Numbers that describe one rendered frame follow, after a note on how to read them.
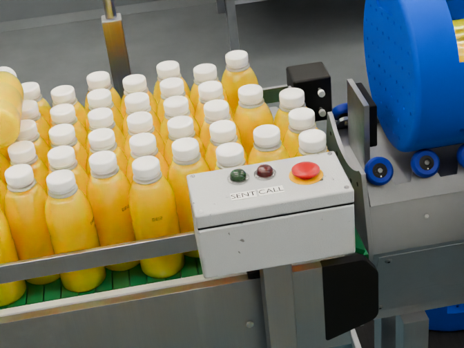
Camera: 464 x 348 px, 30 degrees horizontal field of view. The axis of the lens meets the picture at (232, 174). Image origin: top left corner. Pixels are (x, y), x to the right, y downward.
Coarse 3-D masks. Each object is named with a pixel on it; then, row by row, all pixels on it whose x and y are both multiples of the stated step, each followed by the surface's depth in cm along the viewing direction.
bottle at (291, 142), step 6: (288, 126) 130; (312, 126) 129; (288, 132) 130; (294, 132) 128; (300, 132) 128; (288, 138) 129; (294, 138) 128; (288, 144) 129; (294, 144) 128; (288, 150) 129; (294, 150) 128; (294, 156) 129
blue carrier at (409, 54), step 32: (384, 0) 134; (416, 0) 125; (448, 0) 147; (384, 32) 136; (416, 32) 123; (448, 32) 124; (384, 64) 139; (416, 64) 123; (448, 64) 124; (384, 96) 142; (416, 96) 125; (448, 96) 125; (384, 128) 145; (416, 128) 128; (448, 128) 129
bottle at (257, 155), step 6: (282, 144) 127; (252, 150) 126; (258, 150) 125; (264, 150) 124; (270, 150) 124; (276, 150) 125; (282, 150) 126; (252, 156) 126; (258, 156) 125; (264, 156) 125; (270, 156) 124; (276, 156) 125; (282, 156) 125; (288, 156) 126; (252, 162) 126; (258, 162) 125
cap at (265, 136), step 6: (258, 126) 126; (264, 126) 126; (270, 126) 126; (276, 126) 125; (258, 132) 125; (264, 132) 125; (270, 132) 124; (276, 132) 124; (258, 138) 124; (264, 138) 123; (270, 138) 123; (276, 138) 124; (258, 144) 124; (264, 144) 124; (270, 144) 124; (276, 144) 125
